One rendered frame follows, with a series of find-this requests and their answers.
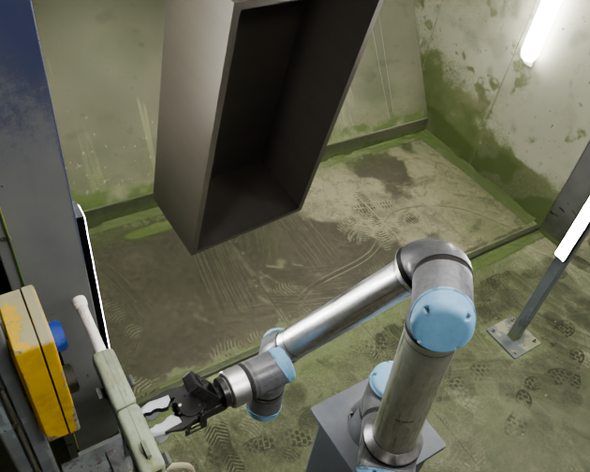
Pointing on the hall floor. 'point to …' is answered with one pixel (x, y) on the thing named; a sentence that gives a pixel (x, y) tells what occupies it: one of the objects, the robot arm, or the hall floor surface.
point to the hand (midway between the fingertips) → (140, 425)
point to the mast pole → (543, 289)
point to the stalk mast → (8, 397)
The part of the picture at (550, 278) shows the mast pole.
